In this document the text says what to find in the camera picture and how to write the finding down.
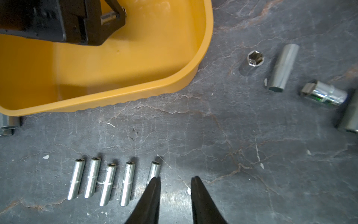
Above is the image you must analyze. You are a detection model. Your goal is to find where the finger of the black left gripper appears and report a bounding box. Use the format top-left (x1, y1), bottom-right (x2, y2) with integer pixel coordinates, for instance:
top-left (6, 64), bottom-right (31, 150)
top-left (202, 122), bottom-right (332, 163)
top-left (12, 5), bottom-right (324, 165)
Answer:
top-left (88, 1), bottom-right (126, 46)

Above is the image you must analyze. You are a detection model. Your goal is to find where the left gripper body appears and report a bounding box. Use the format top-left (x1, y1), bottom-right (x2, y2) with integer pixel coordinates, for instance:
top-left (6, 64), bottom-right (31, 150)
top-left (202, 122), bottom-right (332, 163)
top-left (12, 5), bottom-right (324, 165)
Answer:
top-left (1, 0), bottom-right (88, 45)

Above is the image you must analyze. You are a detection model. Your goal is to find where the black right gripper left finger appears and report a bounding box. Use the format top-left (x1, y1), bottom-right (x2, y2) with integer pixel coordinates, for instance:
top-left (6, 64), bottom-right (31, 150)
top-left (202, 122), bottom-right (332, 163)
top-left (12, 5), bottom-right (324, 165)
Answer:
top-left (125, 177), bottom-right (161, 224)

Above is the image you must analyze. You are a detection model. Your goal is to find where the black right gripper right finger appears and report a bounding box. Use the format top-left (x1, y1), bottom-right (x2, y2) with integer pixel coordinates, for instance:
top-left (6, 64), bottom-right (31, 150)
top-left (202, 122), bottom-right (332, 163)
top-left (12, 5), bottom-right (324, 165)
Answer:
top-left (191, 176), bottom-right (227, 224)

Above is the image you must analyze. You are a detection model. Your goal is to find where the dark socket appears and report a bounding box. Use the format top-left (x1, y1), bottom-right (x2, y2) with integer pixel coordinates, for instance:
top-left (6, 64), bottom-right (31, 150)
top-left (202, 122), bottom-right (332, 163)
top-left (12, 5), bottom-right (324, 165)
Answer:
top-left (146, 161), bottom-right (161, 185)

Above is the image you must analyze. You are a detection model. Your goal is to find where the yellow storage box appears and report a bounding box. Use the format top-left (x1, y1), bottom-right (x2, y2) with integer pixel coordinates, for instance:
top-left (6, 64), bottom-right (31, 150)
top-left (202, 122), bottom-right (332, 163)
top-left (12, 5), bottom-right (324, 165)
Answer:
top-left (1, 1), bottom-right (213, 116)

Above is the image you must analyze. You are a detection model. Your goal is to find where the small socket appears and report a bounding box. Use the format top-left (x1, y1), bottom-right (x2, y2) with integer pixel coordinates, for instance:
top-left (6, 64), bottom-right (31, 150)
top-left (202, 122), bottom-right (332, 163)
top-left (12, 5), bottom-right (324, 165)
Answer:
top-left (247, 50), bottom-right (264, 67)

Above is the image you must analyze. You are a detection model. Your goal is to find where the short socket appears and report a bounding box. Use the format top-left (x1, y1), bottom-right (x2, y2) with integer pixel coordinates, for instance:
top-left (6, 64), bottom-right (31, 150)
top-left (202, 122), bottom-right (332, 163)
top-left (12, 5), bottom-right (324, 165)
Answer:
top-left (300, 79), bottom-right (348, 106)

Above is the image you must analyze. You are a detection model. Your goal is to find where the silver socket with collar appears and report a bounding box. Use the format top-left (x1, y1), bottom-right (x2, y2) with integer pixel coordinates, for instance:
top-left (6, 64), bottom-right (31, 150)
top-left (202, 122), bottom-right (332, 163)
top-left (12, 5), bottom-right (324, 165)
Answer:
top-left (337, 89), bottom-right (358, 134)

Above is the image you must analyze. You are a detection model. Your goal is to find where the dull socket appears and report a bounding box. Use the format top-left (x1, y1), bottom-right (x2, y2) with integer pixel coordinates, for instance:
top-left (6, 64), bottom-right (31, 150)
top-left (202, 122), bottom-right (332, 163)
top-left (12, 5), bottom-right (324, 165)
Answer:
top-left (100, 11), bottom-right (117, 25)

